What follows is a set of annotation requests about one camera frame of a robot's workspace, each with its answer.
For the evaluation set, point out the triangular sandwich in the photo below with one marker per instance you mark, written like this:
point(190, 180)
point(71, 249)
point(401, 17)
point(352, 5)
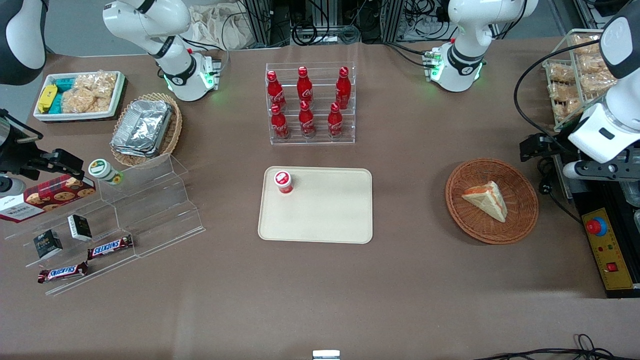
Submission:
point(487, 199)

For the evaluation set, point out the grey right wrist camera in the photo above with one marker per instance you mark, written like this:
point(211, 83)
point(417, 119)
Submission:
point(11, 186)

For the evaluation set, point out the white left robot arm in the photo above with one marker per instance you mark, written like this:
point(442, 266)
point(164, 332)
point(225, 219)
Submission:
point(465, 60)

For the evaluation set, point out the clear acrylic stepped shelf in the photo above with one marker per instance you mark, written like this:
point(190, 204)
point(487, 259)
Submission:
point(160, 210)

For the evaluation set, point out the yellow snack packet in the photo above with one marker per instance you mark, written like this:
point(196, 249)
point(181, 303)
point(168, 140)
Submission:
point(47, 97)

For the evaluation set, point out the yellow control panel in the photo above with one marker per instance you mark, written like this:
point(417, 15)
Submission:
point(612, 250)

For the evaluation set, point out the teal snack packet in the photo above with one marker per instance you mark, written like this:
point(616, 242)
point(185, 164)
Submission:
point(63, 84)

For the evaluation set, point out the beige cloth bag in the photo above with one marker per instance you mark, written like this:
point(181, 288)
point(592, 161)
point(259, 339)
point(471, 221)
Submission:
point(215, 27)

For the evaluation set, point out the round brown wicker basket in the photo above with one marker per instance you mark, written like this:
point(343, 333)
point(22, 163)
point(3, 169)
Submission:
point(470, 220)

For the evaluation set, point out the clear bag of crackers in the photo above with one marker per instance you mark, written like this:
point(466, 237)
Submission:
point(90, 92)

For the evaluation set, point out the beige plastic tray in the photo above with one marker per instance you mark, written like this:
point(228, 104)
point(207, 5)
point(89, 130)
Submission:
point(325, 210)

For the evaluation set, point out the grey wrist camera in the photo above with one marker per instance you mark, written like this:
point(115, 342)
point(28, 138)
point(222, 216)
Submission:
point(595, 170)
point(11, 186)

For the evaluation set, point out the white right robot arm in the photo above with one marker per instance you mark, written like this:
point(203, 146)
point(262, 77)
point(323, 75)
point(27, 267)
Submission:
point(176, 65)

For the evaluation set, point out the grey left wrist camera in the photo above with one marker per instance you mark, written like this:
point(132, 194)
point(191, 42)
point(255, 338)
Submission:
point(595, 170)

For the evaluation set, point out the red lidded cup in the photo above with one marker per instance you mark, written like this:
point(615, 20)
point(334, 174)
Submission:
point(283, 181)

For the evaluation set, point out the oval light wicker basket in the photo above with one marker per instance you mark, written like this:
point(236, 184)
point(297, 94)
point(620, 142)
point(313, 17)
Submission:
point(175, 132)

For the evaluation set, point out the snickers chocolate bar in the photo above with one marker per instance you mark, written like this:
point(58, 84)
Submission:
point(62, 272)
point(110, 247)

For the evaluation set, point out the bagged fried cracker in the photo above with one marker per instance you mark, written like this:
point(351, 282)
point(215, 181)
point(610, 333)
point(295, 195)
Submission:
point(596, 82)
point(562, 92)
point(595, 64)
point(561, 73)
point(586, 44)
point(567, 110)

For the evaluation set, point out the red cookie box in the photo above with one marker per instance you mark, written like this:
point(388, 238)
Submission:
point(47, 196)

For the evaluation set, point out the small white device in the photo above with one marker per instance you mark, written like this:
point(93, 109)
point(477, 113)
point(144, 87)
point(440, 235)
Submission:
point(326, 355)

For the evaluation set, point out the clear acrylic bottle rack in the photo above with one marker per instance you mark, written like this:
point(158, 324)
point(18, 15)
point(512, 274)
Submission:
point(320, 137)

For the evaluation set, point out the black equipment box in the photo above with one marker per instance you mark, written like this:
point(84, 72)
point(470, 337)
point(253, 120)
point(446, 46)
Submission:
point(595, 197)

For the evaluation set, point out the small black carton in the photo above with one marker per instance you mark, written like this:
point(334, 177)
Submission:
point(79, 227)
point(47, 244)

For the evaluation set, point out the red emergency stop button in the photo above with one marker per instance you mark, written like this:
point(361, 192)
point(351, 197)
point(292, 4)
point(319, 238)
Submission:
point(596, 227)

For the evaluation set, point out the green white yogurt cup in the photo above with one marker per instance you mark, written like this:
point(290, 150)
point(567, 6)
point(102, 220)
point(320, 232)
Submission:
point(102, 170)

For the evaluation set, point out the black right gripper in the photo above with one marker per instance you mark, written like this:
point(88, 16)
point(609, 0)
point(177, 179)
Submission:
point(15, 152)

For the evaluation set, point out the white rectangular snack bin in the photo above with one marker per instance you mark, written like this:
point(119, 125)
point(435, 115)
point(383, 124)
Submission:
point(117, 95)

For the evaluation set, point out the red cola bottle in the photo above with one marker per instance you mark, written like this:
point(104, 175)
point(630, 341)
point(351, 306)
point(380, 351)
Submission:
point(274, 92)
point(342, 89)
point(335, 122)
point(306, 121)
point(279, 124)
point(304, 87)

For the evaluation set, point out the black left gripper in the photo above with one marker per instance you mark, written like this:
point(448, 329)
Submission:
point(549, 146)

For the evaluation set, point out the steel pan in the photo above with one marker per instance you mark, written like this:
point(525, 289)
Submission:
point(632, 194)

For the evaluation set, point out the stack of foil trays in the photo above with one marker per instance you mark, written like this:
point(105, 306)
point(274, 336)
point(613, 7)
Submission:
point(142, 127)

